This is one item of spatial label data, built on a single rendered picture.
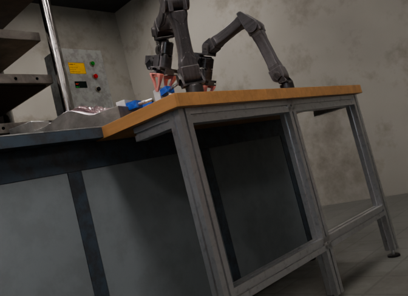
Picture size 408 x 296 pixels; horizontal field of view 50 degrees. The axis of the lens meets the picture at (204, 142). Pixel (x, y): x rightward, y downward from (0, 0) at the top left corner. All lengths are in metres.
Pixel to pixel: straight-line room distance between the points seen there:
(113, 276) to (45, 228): 0.28
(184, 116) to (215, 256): 0.40
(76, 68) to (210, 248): 1.73
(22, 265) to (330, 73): 3.53
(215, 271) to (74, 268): 0.44
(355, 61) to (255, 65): 1.10
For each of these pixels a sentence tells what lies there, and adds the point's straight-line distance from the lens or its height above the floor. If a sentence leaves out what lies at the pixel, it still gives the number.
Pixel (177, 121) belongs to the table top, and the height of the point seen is 0.72.
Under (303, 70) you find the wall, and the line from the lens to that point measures 4.51.
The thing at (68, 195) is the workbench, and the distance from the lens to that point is 1.44.
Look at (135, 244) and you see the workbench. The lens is 1.56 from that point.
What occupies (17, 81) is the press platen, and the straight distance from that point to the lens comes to 2.44.
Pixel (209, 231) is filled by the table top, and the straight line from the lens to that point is 1.23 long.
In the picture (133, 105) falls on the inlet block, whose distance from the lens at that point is 1.54.
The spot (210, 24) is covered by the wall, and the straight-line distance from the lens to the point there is 5.26.
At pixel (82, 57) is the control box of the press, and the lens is 2.77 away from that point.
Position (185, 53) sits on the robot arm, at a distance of 1.58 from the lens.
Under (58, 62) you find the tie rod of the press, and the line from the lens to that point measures 2.51.
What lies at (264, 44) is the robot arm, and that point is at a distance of 2.08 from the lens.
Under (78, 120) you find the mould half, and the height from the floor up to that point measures 0.85.
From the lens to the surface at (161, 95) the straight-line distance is 1.82.
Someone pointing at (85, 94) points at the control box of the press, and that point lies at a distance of 2.68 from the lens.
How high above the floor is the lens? 0.56
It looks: 4 degrees up
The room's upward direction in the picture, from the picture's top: 14 degrees counter-clockwise
